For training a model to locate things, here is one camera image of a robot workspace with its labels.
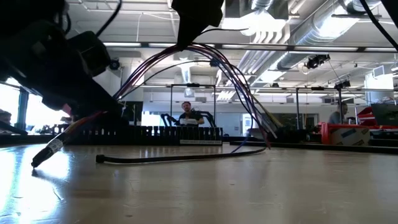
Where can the person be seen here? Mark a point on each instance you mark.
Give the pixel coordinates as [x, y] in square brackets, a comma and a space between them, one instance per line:
[190, 116]
[4, 117]
[335, 117]

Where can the cardboard box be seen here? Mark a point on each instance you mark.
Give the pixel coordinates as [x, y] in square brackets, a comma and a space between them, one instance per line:
[349, 137]

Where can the black round ceiling camera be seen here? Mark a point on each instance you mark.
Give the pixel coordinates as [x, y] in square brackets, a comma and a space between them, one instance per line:
[114, 64]

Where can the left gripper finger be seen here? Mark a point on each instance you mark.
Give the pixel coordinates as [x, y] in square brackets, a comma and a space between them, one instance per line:
[96, 109]

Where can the black overhead camera rig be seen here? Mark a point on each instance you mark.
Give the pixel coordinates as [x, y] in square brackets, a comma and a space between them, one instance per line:
[317, 60]

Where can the black background robot arm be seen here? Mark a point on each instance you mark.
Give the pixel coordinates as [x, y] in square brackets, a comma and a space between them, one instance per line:
[168, 119]
[209, 118]

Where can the dark angled monitor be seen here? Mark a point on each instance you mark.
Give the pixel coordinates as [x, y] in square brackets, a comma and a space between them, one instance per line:
[385, 115]

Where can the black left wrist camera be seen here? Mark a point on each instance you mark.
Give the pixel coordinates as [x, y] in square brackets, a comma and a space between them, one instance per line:
[90, 53]

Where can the black ceiling dome camera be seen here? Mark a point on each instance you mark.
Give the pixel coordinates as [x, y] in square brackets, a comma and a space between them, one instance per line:
[214, 63]

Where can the black background station frame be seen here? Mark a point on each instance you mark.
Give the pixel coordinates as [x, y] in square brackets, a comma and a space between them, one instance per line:
[192, 85]

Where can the black camera stand pole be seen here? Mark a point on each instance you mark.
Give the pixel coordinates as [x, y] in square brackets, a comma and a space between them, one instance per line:
[340, 102]

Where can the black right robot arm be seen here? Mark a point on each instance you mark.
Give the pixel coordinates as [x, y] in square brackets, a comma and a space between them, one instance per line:
[392, 3]

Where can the red metal rack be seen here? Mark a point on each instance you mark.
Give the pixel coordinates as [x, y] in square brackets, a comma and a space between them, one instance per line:
[325, 133]

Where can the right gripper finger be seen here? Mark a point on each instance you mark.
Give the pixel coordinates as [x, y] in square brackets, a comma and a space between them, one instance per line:
[188, 34]

